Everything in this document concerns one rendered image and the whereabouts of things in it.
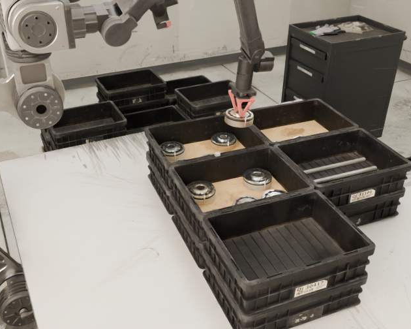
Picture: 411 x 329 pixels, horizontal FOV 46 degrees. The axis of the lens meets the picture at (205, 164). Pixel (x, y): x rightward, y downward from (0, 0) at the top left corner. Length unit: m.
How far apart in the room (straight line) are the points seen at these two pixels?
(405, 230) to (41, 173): 1.44
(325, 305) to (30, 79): 1.12
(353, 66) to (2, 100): 2.22
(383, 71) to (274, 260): 2.24
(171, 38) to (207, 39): 0.39
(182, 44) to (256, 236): 3.64
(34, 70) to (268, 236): 0.89
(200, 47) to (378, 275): 3.78
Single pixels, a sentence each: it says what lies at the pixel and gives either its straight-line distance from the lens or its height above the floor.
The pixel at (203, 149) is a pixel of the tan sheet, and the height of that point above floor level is 0.83.
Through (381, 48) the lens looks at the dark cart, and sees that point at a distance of 3.39.
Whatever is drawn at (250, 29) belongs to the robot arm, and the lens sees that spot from 1.59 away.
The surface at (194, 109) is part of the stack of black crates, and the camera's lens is 2.87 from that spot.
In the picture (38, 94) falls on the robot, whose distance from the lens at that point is 1.62.
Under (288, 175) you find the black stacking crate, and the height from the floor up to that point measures 0.89.
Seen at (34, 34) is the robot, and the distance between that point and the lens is 1.32.
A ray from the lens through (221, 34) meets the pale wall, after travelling 5.16.
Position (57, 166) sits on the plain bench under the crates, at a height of 0.70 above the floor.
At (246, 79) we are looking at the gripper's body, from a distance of 1.70.
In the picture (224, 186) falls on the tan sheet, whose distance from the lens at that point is 1.74.
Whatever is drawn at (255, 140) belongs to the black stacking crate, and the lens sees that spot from 1.88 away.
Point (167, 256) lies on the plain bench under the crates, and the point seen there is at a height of 0.70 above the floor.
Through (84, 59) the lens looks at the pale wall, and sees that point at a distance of 4.70.
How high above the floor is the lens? 1.81
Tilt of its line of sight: 32 degrees down
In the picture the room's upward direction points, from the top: 1 degrees clockwise
